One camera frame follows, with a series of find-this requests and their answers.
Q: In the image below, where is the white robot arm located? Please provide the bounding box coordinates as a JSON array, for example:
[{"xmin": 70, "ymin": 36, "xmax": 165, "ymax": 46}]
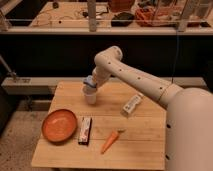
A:
[{"xmin": 83, "ymin": 46, "xmax": 213, "ymax": 171}]

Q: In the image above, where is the white ceramic cup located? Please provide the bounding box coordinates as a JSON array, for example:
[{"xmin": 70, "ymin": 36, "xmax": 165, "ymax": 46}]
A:
[{"xmin": 83, "ymin": 85, "xmax": 96, "ymax": 105}]

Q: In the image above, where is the dark snack bar packet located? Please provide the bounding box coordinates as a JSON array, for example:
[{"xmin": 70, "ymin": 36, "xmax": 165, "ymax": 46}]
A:
[{"xmin": 78, "ymin": 117, "xmax": 92, "ymax": 145}]

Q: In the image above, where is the orange bowl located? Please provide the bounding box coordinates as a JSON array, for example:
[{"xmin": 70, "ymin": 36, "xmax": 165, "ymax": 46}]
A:
[{"xmin": 42, "ymin": 109, "xmax": 77, "ymax": 143}]

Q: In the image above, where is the wooden table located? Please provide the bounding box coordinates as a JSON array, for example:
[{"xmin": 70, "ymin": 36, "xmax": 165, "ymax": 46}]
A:
[{"xmin": 31, "ymin": 82, "xmax": 165, "ymax": 171}]

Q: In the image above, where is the orange carrot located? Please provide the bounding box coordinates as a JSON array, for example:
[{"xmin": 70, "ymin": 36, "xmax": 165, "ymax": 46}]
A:
[{"xmin": 100, "ymin": 130, "xmax": 123, "ymax": 154}]

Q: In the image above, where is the black bag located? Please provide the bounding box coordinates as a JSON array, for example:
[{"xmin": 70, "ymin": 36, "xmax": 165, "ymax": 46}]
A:
[{"xmin": 111, "ymin": 12, "xmax": 134, "ymax": 27}]

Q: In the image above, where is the grey metal bench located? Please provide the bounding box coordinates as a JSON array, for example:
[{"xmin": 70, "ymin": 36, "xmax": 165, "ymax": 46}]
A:
[{"xmin": 1, "ymin": 77, "xmax": 207, "ymax": 95}]

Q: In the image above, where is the blue cable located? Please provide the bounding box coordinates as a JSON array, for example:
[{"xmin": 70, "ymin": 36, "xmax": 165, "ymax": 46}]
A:
[{"xmin": 171, "ymin": 33, "xmax": 181, "ymax": 84}]

